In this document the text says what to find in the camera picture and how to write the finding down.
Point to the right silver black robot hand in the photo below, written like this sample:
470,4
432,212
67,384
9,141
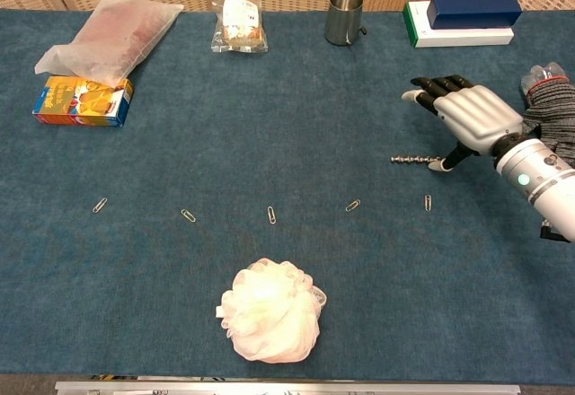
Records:
476,112

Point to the paperclip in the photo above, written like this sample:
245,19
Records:
99,205
428,203
188,215
271,215
353,205

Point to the white green flat box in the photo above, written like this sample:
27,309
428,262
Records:
462,38

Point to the crumpled clear plastic bottle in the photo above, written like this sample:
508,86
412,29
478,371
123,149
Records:
541,74

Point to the dark blue long box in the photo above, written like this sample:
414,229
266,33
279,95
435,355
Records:
471,11

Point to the stainless steel mug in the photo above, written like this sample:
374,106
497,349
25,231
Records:
341,20

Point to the clear wrapped bread pack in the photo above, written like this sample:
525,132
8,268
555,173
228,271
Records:
240,27

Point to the white mesh bath pouf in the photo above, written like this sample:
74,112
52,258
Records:
269,314

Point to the translucent bag with pink contents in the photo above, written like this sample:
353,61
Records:
112,36

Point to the yellow blue snack box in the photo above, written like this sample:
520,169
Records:
76,103

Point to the aluminium profile rail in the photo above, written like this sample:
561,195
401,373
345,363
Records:
287,388

